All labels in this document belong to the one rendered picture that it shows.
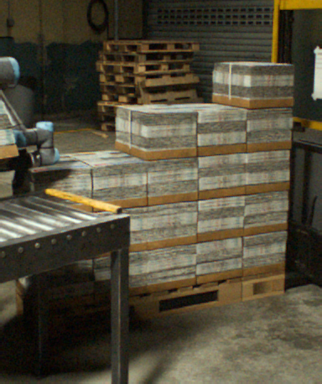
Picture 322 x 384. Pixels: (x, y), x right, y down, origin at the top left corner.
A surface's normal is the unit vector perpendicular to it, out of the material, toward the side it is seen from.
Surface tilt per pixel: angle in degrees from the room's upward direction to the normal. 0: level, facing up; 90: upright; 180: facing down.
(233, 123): 90
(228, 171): 90
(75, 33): 90
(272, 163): 90
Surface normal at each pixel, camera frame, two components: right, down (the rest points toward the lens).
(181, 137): 0.47, 0.18
